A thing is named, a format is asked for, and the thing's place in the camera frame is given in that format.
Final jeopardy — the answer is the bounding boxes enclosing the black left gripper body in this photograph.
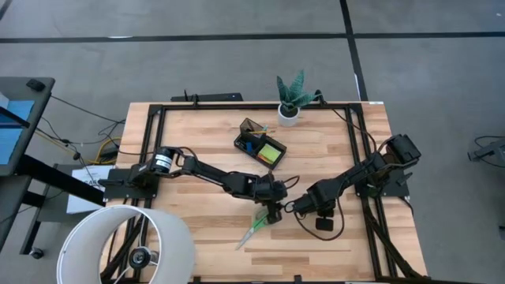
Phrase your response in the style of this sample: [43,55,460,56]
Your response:
[250,173,289,206]

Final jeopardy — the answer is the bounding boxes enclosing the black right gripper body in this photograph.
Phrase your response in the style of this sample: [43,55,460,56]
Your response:
[294,185,339,216]

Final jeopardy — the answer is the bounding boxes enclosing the green handled scissors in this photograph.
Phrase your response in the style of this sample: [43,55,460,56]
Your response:
[235,207,274,252]

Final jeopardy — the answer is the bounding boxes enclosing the black mesh desk organizer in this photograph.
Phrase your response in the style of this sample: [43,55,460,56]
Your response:
[233,117,288,171]

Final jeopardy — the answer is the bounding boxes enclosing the colourful sticky notes pad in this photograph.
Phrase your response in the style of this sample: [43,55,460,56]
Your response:
[257,142,282,165]

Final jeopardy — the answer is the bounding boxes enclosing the white round plant pot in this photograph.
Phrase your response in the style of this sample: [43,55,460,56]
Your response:
[277,103,301,128]

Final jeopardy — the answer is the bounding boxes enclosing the white round lampshade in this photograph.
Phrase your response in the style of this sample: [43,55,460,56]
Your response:
[56,204,196,284]

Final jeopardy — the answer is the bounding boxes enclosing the green snake plant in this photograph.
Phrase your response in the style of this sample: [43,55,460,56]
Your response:
[275,69,323,114]

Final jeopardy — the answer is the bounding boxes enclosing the black bar behind table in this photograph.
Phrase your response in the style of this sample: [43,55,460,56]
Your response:
[170,89,245,103]

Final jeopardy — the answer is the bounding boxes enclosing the white printed paper sheet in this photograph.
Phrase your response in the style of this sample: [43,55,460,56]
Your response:
[65,164,115,215]

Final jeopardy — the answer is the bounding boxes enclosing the grey side desk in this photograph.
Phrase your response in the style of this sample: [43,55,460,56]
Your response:
[0,77,107,256]

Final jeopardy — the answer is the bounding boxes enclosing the small black device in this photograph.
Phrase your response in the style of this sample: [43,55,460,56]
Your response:
[25,78,47,93]

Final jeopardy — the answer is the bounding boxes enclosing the blue flat panel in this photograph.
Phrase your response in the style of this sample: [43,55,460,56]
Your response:
[0,99,36,166]

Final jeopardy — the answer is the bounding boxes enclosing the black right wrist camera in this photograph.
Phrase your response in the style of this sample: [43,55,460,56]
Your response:
[315,216,335,233]

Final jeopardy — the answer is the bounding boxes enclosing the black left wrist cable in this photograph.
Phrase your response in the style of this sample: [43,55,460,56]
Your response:
[280,174,301,191]

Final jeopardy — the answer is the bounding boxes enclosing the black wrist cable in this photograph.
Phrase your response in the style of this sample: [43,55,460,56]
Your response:
[294,195,346,242]
[280,174,301,191]

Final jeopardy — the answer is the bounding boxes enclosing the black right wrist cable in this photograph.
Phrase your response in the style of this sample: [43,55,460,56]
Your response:
[294,195,346,242]

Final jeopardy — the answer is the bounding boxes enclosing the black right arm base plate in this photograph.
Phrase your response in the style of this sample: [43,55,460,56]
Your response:
[352,167,412,199]

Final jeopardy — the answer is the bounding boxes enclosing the black metal table frame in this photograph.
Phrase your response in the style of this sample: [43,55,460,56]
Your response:
[100,101,433,284]

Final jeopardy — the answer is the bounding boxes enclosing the thin black cable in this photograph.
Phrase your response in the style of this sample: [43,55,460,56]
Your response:
[330,106,379,154]

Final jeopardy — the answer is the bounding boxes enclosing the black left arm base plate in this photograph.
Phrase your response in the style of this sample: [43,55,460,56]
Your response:
[97,167,162,201]

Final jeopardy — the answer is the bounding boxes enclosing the yellow floor cable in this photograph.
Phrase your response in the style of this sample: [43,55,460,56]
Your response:
[87,136,122,166]

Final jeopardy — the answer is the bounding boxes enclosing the black floor cables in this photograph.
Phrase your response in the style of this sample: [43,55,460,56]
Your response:
[37,94,155,159]

